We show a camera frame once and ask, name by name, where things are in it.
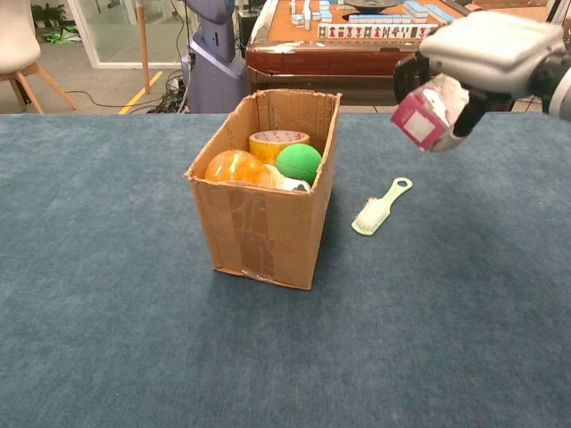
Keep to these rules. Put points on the black round dice dome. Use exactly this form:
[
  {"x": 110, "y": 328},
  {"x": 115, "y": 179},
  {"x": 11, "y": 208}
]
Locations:
[{"x": 368, "y": 5}]

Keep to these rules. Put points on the yellow packing tape roll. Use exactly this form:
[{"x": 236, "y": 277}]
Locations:
[{"x": 267, "y": 149}]

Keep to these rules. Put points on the white chair wooden legs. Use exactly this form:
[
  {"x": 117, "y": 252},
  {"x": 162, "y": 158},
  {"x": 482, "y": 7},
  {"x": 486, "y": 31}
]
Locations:
[{"x": 18, "y": 40}]

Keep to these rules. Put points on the white framed glass partition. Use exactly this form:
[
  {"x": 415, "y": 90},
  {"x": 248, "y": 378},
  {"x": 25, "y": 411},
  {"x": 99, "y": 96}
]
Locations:
[{"x": 116, "y": 31}]

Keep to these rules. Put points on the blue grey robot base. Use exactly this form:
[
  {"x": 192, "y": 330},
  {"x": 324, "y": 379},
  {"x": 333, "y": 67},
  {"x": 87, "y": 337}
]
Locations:
[{"x": 209, "y": 89}]

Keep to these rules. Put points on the brown mahjong table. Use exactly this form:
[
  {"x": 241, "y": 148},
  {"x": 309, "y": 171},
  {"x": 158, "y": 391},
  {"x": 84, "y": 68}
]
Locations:
[{"x": 334, "y": 58}]

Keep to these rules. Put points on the brown cardboard box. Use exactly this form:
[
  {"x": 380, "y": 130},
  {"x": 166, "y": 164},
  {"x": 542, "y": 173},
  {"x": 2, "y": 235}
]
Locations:
[{"x": 259, "y": 232}]

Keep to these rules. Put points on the face-up mahjong tile row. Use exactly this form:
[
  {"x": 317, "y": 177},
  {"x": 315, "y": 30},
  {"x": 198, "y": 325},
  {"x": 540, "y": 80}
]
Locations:
[{"x": 379, "y": 32}]

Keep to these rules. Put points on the wooden pole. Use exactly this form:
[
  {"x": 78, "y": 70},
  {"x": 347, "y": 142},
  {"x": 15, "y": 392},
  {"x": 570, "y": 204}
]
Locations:
[{"x": 143, "y": 44}]

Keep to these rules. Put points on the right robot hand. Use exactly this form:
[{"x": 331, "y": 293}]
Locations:
[{"x": 490, "y": 49}]

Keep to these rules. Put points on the blue backed mahjong tile row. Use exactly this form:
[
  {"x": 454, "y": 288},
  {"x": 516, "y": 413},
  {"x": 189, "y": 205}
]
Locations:
[
  {"x": 428, "y": 11},
  {"x": 379, "y": 19}
]

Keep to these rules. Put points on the potted green plant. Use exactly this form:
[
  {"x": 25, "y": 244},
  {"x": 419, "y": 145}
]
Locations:
[{"x": 49, "y": 13}]

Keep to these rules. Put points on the blue table cloth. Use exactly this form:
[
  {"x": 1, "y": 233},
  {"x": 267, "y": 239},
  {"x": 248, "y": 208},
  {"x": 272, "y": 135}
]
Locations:
[{"x": 111, "y": 290}]

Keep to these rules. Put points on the green cloth bundle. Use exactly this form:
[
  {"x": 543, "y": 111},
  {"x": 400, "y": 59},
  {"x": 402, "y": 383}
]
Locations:
[{"x": 64, "y": 35}]

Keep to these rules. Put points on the green foam ball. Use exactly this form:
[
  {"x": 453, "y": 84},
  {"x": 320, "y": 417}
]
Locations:
[{"x": 299, "y": 162}]

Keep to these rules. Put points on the pink white toothpaste carton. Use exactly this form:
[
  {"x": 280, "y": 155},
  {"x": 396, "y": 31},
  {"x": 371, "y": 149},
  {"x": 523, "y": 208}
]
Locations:
[{"x": 419, "y": 125}]

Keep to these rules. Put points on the stacked blue mahjong tiles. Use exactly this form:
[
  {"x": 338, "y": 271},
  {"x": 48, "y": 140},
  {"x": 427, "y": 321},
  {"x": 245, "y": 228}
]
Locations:
[{"x": 308, "y": 18}]

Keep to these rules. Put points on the light green scrub brush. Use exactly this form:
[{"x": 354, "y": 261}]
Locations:
[{"x": 370, "y": 218}]

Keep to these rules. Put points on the orange translucent ball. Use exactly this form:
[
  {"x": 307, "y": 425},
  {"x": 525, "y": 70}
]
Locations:
[{"x": 236, "y": 169}]

